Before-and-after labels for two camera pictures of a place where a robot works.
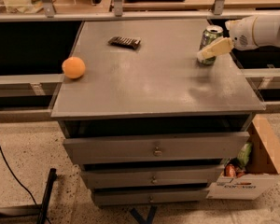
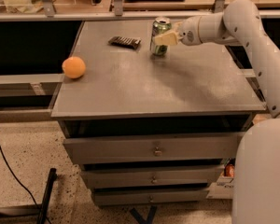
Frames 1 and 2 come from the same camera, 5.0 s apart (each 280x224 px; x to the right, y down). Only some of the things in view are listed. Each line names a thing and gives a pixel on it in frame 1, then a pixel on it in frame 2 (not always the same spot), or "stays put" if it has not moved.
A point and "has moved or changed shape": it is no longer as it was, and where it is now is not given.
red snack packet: [230, 171] stays put
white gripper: [242, 35] to [188, 33]
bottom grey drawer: [119, 197] stays put
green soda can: [211, 34] has moved or changed shape
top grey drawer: [162, 147] stays put
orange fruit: [74, 67] stays put
